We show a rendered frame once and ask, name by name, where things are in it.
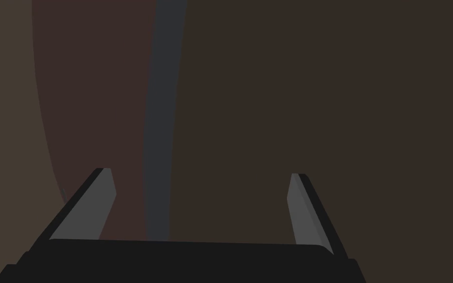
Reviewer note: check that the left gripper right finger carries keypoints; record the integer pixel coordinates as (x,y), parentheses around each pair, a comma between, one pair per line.
(307,212)

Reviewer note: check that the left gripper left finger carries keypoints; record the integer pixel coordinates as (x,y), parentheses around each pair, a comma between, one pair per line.
(87,210)

